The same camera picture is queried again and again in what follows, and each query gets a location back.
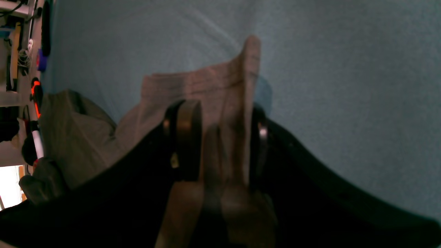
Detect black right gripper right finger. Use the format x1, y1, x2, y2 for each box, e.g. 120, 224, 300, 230
249, 107, 440, 248

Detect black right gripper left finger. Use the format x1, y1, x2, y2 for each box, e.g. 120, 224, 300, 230
1, 100, 202, 248

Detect dark grey T-shirt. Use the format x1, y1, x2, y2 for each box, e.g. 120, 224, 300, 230
9, 36, 277, 248

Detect white marker pen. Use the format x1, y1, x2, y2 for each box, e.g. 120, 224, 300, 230
30, 121, 44, 159

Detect blue table cloth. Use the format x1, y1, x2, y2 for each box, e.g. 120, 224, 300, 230
42, 0, 441, 219

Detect orange black utility knife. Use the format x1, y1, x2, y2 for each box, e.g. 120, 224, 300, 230
31, 77, 43, 119

